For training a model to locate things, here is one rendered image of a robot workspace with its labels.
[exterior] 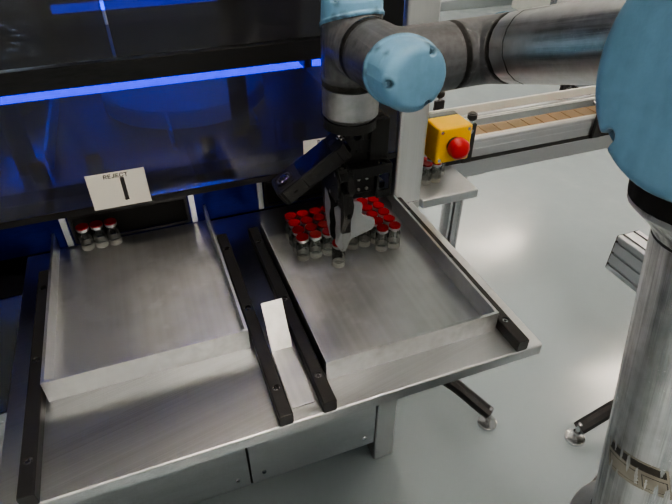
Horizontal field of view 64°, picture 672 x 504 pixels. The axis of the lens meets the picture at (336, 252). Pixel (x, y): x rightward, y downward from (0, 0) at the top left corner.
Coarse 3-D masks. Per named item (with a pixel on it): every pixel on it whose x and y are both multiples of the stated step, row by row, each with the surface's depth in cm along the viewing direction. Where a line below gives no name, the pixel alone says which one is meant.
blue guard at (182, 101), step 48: (48, 96) 72; (96, 96) 74; (144, 96) 76; (192, 96) 78; (240, 96) 81; (288, 96) 84; (0, 144) 73; (48, 144) 75; (96, 144) 77; (144, 144) 80; (192, 144) 83; (240, 144) 85; (288, 144) 88; (0, 192) 76; (48, 192) 79
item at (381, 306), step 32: (416, 224) 94; (288, 256) 91; (352, 256) 91; (384, 256) 91; (416, 256) 91; (448, 256) 86; (288, 288) 82; (320, 288) 85; (352, 288) 85; (384, 288) 85; (416, 288) 85; (448, 288) 85; (320, 320) 79; (352, 320) 79; (384, 320) 79; (416, 320) 79; (448, 320) 79; (480, 320) 75; (320, 352) 70; (352, 352) 74; (384, 352) 72; (416, 352) 74
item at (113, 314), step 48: (144, 240) 95; (192, 240) 95; (48, 288) 80; (96, 288) 85; (144, 288) 85; (192, 288) 85; (48, 336) 73; (96, 336) 77; (144, 336) 77; (192, 336) 77; (240, 336) 73; (48, 384) 66; (96, 384) 69
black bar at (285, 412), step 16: (224, 240) 92; (224, 256) 88; (240, 272) 85; (240, 288) 82; (240, 304) 79; (256, 320) 77; (256, 336) 74; (256, 352) 72; (272, 368) 70; (272, 384) 68; (272, 400) 66; (288, 416) 64
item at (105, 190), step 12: (96, 180) 80; (108, 180) 81; (132, 180) 82; (144, 180) 83; (96, 192) 81; (108, 192) 82; (120, 192) 83; (132, 192) 83; (144, 192) 84; (96, 204) 82; (108, 204) 83; (120, 204) 84
